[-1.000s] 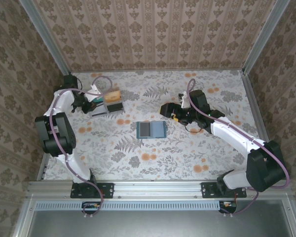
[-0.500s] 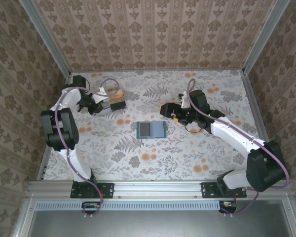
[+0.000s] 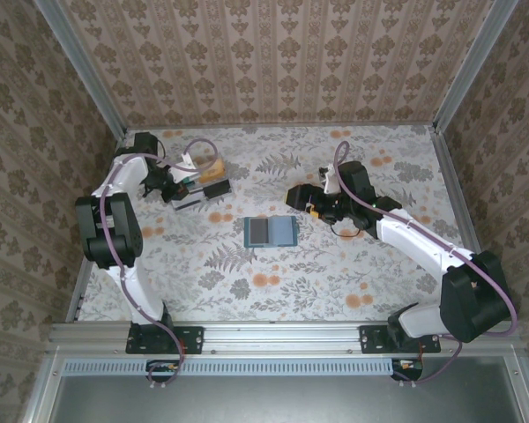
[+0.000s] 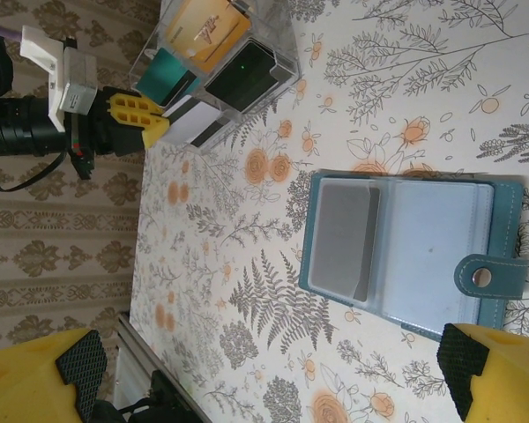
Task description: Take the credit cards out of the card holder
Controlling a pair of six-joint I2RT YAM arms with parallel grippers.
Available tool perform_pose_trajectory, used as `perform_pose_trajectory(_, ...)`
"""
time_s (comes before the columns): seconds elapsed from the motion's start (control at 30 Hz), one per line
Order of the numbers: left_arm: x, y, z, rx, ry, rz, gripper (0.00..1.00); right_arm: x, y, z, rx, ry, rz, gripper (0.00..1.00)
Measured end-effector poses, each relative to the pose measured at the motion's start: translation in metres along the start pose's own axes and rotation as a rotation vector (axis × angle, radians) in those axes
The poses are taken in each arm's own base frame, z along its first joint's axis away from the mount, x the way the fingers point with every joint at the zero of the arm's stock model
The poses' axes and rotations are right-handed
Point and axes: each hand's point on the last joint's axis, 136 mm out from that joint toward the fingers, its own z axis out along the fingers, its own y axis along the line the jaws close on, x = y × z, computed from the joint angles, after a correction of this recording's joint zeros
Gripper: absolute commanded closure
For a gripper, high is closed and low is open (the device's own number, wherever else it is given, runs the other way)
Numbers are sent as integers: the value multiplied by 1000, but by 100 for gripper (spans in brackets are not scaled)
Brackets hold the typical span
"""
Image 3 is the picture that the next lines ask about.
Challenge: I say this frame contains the aluminium lower frame rail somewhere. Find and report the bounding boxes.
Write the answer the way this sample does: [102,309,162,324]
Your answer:
[21,352,65,423]
[504,352,529,423]

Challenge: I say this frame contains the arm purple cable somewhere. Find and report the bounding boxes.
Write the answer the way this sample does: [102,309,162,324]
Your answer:
[333,140,519,389]
[99,138,220,391]

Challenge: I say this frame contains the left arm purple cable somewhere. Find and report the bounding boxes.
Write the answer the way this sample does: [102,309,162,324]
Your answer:
[99,138,220,391]

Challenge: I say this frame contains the blue folding card holder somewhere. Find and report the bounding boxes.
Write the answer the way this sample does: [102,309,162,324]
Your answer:
[242,215,299,249]

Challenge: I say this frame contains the aluminium table side rail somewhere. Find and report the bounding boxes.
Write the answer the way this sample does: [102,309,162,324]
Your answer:
[64,130,129,323]
[431,125,504,323]

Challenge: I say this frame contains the clear plastic organizer box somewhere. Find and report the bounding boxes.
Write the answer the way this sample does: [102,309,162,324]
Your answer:
[169,152,234,212]

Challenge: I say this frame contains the aluminium frame post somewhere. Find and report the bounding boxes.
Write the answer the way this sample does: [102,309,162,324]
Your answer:
[34,0,129,136]
[432,0,521,133]

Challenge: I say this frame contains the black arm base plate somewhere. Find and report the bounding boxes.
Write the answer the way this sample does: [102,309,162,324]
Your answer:
[125,324,205,355]
[359,324,442,355]

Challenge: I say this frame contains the aluminium frame rail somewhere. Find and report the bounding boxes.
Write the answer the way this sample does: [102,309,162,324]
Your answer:
[21,352,65,423]
[47,320,525,354]
[504,352,529,423]

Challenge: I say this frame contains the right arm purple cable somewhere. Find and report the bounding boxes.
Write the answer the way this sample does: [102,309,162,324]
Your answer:
[333,140,519,389]

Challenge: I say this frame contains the grey slotted cable duct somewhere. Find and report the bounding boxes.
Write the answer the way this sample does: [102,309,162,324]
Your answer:
[63,356,401,376]

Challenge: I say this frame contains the grey metal sheet panel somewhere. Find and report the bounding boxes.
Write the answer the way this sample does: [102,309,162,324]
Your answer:
[48,374,519,423]

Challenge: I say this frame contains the aluminium front frame rail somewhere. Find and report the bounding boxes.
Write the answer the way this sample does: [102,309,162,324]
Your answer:
[47,320,525,354]

